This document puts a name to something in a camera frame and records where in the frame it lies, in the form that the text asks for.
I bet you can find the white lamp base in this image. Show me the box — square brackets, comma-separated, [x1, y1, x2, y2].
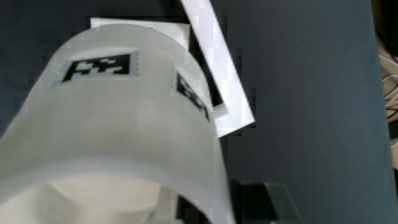
[88, 17, 231, 118]

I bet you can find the white fence wall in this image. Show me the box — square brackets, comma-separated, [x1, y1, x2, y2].
[179, 0, 255, 137]

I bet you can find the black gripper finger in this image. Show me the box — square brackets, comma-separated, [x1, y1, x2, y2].
[229, 180, 302, 224]

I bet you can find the white lamp shade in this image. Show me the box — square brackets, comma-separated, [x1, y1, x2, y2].
[0, 24, 234, 224]

